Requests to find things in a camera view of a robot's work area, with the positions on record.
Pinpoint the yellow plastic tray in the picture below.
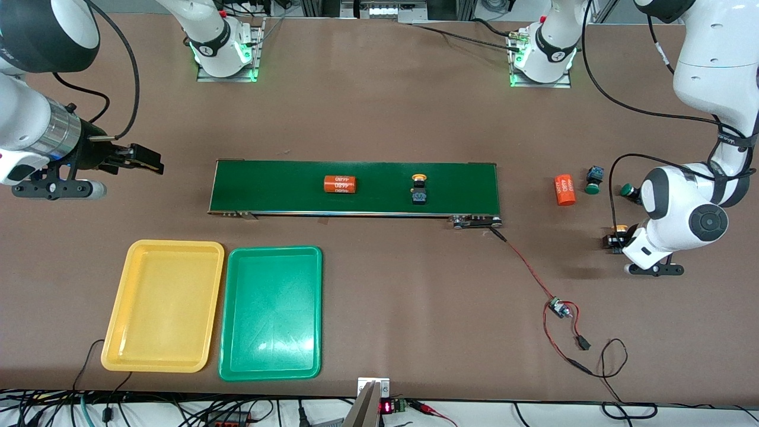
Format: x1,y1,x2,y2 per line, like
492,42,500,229
101,240,225,374

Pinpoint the green plastic tray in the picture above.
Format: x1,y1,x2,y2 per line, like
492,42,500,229
218,246,323,381

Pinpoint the green conveyor belt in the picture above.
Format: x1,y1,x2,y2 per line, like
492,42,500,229
208,159,502,230

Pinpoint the red alligator clip lead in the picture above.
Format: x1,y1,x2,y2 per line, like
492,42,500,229
410,401,457,427

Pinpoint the orange black power strip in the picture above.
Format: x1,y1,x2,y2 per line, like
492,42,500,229
205,412,261,427

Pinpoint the white background device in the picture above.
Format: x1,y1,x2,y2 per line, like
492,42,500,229
355,0,429,20

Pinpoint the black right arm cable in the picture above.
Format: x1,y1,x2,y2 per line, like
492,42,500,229
52,0,141,141

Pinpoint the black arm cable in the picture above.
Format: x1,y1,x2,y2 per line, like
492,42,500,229
581,0,742,241
52,0,141,141

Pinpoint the red black wire with connector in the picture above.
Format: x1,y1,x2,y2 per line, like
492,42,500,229
543,301,594,375

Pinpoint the black looped cable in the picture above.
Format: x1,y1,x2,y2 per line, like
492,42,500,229
599,338,658,420

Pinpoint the red black conveyor wire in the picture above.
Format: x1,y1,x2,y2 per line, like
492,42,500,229
490,228,558,303

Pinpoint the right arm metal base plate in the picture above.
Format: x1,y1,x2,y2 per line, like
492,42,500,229
197,17,266,83

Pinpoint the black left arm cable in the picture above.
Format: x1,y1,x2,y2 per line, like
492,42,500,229
581,0,742,241

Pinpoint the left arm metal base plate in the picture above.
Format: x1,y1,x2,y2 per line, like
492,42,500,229
509,30,572,89

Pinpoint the black cable on table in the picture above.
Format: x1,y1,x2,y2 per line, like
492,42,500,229
409,23,525,49

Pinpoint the small metal bracket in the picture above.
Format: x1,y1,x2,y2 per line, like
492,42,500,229
358,377,390,399

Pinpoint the grey wedge camera mount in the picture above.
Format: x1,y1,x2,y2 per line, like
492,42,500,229
343,381,383,427

